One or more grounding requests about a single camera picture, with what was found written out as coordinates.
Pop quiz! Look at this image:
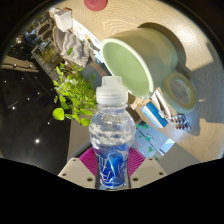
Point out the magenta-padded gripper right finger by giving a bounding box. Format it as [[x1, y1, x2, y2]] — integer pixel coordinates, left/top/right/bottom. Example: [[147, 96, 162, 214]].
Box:
[[126, 147, 168, 190]]

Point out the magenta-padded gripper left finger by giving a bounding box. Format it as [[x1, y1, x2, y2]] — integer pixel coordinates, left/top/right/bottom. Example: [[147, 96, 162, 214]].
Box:
[[57, 147, 100, 190]]

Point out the clear blue-labelled water bottle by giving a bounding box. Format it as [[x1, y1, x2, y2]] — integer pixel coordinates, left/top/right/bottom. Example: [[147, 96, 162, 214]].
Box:
[[88, 76, 136, 191]]

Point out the window with festive decals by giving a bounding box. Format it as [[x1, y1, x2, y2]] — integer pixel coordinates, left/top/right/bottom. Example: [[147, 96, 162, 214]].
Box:
[[132, 121, 176, 162]]

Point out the blue and white box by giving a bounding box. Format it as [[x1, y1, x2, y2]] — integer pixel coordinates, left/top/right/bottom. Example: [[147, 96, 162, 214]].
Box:
[[140, 100, 169, 130]]

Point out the pill blister pack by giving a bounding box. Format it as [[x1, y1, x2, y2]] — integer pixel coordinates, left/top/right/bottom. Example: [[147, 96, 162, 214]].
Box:
[[167, 112, 193, 131]]

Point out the green potted plant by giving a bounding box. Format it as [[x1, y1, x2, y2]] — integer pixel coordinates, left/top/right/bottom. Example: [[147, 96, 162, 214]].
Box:
[[51, 47, 108, 128]]

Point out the group of ceiling lights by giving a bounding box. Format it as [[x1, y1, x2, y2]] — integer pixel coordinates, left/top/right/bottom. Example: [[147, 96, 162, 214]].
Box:
[[2, 75, 52, 145]]

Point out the pale green ceramic mug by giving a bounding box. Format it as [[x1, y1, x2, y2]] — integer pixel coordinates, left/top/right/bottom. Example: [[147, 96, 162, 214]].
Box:
[[99, 27, 198, 115]]

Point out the curved grey sofa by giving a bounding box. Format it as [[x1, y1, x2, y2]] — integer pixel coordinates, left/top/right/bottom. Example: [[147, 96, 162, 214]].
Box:
[[49, 25, 112, 88]]

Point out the printed paper sheet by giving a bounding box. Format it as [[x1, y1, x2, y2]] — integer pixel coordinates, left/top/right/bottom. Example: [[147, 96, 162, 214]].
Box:
[[71, 17, 102, 52]]

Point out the group of dining chairs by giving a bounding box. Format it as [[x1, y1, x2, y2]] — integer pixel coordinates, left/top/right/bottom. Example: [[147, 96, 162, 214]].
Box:
[[19, 19, 55, 48]]

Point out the white and orange box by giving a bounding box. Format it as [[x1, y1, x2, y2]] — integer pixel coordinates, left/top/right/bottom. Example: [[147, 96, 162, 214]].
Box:
[[53, 7, 73, 33]]

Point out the flat round red coaster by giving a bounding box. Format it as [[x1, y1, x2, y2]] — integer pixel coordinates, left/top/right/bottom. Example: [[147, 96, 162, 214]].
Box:
[[83, 0, 109, 13]]

